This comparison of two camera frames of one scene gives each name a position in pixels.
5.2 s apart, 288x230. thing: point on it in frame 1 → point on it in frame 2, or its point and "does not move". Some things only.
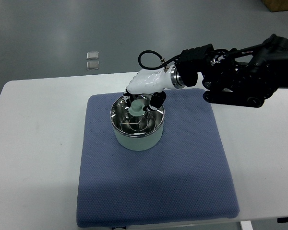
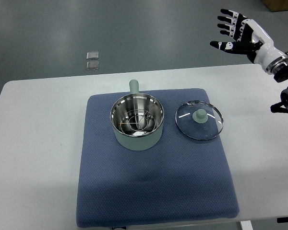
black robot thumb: [157, 100] → [241, 47]
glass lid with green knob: [136, 120] → [198, 120]
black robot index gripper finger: [128, 98] → [231, 34]
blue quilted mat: [186, 176] does not move
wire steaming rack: [138, 124] does not move
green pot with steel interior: [136, 133] does not move
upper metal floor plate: [92, 55] does not move
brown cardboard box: [275, 5] does not move
